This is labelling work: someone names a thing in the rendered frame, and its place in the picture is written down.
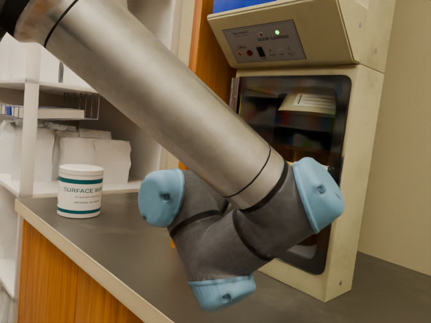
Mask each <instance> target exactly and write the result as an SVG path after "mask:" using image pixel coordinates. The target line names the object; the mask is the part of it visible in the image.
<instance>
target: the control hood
mask: <svg viewBox="0 0 431 323"><path fill-rule="evenodd" d="M366 15H367V9H366V8H365V7H363V6H362V5H360V4H358V3H357V2H356V1H354V0H279V1H273V2H270V3H264V4H258V5H254V6H248V7H245V8H239V9H235V10H229V11H225V12H219V13H213V14H210V15H208V16H207V20H208V22H209V24H210V27H211V28H212V31H213V32H214V35H215V37H216V39H217V41H218V42H219V45H220V46H221V49H222V50H223V53H224V55H225V57H226V59H227V61H228V63H229V65H230V66H231V67H233V68H236V69H246V68H262V67H292V66H309V65H339V64H355V63H358V62H360V55H361V50H362V42H363V37H364V28H365V23H366ZM292 19H293V21H294V24H295V27H296V30H297V32H298V36H299V38H300V41H301V44H302V47H303V50H304V52H305V56H306V58H307V59H306V60H286V61H273V62H251V63H237V61H236V59H235V57H234V55H233V53H232V50H231V49H230V46H229V45H228V43H227V41H226V38H225V36H224V34H223V32H222V30H225V29H233V28H241V27H245V26H254V25H258V24H266V23H271V22H279V21H287V20H292Z"/></svg>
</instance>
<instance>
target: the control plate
mask: <svg viewBox="0 0 431 323"><path fill-rule="evenodd" d="M276 30H278V31H279V32H280V34H279V35H277V34H276V33H275V31H276ZM222 32H223V34H224V36H225V38H226V41H227V43H228V45H229V46H230V49H231V50H232V53H233V55H234V57H235V59H236V61H237V63H251V62H273V61H286V60H306V59H307V58H306V56H305V52H304V50H303V47H302V44H301V41H300V38H299V36H298V32H297V30H296V27H295V24H294V21H293V19H292V20H287V21H279V22H271V23H266V24H258V25H254V26H245V27H241V28H233V29H225V30H222ZM260 32H262V33H263V37H261V36H260V35H259V33H260ZM256 47H262V49H263V51H264V54H265V56H264V57H260V56H259V54H258V51H257V49H256ZM279 47H280V48H281V49H282V51H278V48H279ZM288 47H291V50H290V51H288V50H287V48H288ZM269 48H271V49H272V50H273V51H272V52H269ZM247 50H250V51H251V52H252V53H253V54H252V55H251V56H248V55H247ZM238 52H241V53H242V55H241V56H240V55H239V54H238Z"/></svg>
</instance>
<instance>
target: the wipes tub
mask: <svg viewBox="0 0 431 323"><path fill-rule="evenodd" d="M103 170H104V168H102V167H99V166H95V165H85V164H65V165H61V166H60V170H59V180H58V201H57V214H59V215H60V216H63V217H67V218H72V219H87V218H92V217H96V216H98V215H99V214H100V209H101V195H102V187H103Z"/></svg>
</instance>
